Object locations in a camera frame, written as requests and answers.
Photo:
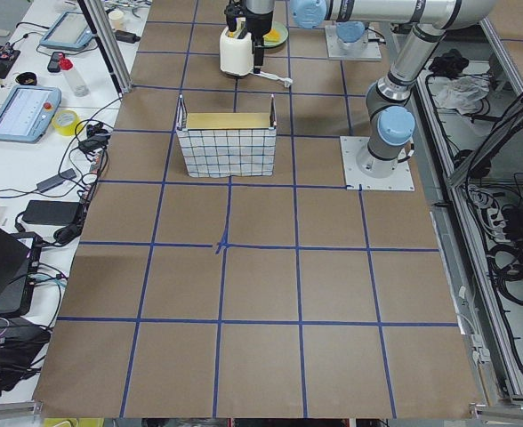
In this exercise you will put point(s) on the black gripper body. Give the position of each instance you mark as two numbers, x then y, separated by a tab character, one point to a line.
261	25

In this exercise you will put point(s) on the white toaster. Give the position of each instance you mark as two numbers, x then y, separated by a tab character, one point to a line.
236	57

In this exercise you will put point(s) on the wooden shelf board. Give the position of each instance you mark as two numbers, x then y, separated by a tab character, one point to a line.
228	121

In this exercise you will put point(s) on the white paper cup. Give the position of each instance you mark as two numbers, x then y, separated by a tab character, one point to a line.
117	20

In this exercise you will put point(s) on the teach pendant far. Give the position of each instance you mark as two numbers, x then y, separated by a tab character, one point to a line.
70	32

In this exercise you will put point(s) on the teach pendant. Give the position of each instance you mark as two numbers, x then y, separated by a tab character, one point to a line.
70	32
27	112

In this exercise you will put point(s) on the clear bottle red cap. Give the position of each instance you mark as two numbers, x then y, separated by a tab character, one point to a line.
73	77

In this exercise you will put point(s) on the yellow tape roll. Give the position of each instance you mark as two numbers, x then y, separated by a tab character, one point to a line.
67	123

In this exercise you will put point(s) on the white cloth pile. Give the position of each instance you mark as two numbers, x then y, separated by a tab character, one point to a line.
464	94

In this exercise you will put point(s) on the small black bowl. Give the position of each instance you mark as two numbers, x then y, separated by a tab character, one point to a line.
26	78

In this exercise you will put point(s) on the teach pendant near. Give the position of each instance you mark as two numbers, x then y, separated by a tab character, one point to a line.
27	112

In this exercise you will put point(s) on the wire mesh shelf rack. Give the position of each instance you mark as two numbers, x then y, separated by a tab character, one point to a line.
225	153

